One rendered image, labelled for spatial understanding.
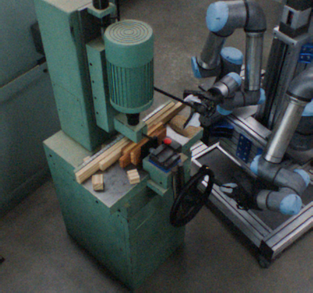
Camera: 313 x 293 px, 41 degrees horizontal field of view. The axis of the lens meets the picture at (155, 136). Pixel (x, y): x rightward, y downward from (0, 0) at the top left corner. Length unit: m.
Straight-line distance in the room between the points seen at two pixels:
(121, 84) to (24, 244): 1.47
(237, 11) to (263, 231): 1.24
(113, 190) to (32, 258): 1.07
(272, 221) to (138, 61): 1.41
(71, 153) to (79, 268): 0.82
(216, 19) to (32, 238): 1.71
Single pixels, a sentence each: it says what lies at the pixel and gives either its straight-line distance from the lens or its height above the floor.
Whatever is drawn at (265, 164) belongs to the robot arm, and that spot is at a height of 1.02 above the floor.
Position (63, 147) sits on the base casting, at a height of 0.80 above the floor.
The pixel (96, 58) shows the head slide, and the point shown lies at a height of 1.34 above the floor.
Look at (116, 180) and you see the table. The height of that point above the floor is 0.90.
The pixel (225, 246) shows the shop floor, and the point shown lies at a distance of 2.64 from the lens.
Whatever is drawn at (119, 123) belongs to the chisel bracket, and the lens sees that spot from 1.79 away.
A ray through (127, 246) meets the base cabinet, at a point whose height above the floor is 0.47.
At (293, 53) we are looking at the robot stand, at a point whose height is 1.18.
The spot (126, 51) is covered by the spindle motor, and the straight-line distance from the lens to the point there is 1.45.
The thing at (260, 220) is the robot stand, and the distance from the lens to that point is 2.50.
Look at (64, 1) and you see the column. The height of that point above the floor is 1.52.
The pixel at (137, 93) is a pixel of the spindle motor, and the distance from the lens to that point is 1.57.
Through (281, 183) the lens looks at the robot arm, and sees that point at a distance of 1.69.
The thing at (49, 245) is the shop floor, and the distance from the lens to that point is 2.69.
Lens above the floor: 2.26
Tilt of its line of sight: 45 degrees down
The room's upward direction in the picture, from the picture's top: straight up
